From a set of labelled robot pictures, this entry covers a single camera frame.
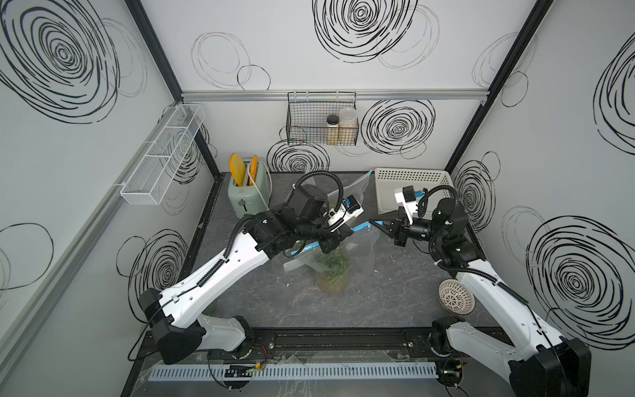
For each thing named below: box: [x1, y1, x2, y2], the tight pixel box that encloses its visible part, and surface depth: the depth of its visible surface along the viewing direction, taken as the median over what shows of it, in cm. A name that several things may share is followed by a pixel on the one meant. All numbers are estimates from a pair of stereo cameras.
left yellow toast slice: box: [228, 153, 246, 187], surface depth 97 cm
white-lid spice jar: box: [338, 106, 359, 146], surface depth 86 cm
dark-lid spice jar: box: [326, 114, 340, 146], surface depth 87 cm
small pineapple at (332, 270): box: [315, 246, 352, 293], surface depth 72 cm
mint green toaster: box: [228, 161, 271, 219], surface depth 96 cm
